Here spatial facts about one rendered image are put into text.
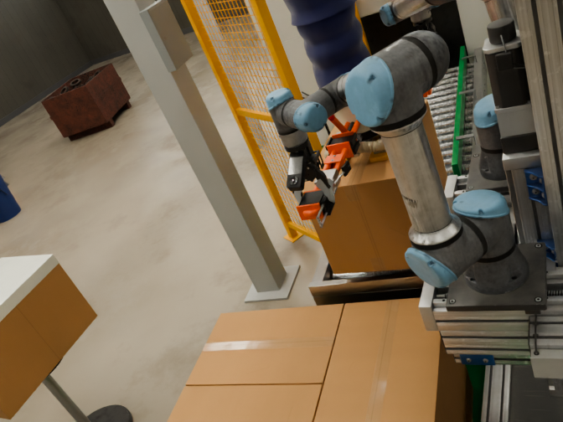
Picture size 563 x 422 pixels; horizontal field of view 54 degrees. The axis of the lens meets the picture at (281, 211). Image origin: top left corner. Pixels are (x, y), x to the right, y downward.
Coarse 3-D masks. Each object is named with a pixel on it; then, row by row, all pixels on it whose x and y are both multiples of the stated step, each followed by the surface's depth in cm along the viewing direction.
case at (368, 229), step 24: (432, 120) 232; (432, 144) 225; (360, 168) 199; (384, 168) 192; (336, 192) 195; (360, 192) 192; (384, 192) 189; (336, 216) 202; (360, 216) 198; (384, 216) 195; (408, 216) 192; (336, 240) 209; (360, 240) 205; (384, 240) 201; (408, 240) 198; (336, 264) 216; (360, 264) 212; (384, 264) 208
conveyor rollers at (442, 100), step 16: (448, 80) 368; (432, 96) 358; (448, 96) 347; (432, 112) 337; (448, 112) 333; (464, 112) 322; (448, 128) 312; (464, 128) 308; (448, 144) 297; (464, 144) 294; (448, 160) 284; (464, 160) 280; (368, 272) 234; (384, 272) 231; (400, 272) 228
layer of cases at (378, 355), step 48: (240, 336) 231; (288, 336) 220; (336, 336) 211; (384, 336) 201; (432, 336) 192; (192, 384) 218; (240, 384) 208; (288, 384) 200; (336, 384) 191; (384, 384) 183; (432, 384) 176
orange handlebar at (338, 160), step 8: (432, 88) 203; (424, 96) 200; (352, 128) 196; (336, 152) 186; (344, 152) 183; (328, 160) 181; (336, 160) 179; (344, 160) 182; (328, 168) 178; (312, 216) 159
